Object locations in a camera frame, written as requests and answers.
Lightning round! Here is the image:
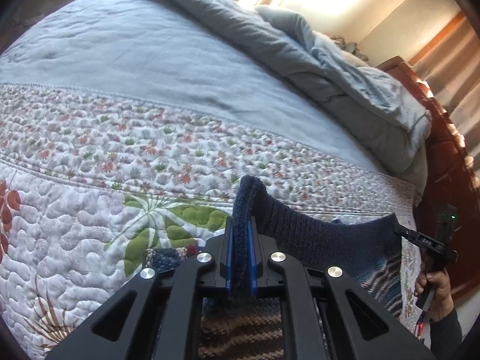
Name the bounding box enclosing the person's right hand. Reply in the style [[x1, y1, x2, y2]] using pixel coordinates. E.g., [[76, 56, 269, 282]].
[[413, 262, 456, 323]]

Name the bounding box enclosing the blue striped knit sweater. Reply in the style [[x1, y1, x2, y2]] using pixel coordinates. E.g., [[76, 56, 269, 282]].
[[152, 175, 402, 359]]

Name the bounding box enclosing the beige window curtain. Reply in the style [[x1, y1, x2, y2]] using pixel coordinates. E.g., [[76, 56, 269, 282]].
[[410, 16, 479, 172]]

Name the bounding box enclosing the dark right sleeve forearm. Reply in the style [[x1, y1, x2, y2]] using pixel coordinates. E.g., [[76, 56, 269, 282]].
[[430, 309, 462, 359]]

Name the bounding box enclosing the grey rumpled duvet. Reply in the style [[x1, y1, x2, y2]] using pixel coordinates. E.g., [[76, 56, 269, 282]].
[[1, 0, 431, 196]]

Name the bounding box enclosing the wooden bed headboard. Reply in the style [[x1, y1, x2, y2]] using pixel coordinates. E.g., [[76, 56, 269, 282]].
[[377, 56, 479, 300]]

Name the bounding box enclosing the floral quilted bedspread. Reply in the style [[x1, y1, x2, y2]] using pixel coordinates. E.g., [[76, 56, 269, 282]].
[[1, 84, 415, 359]]

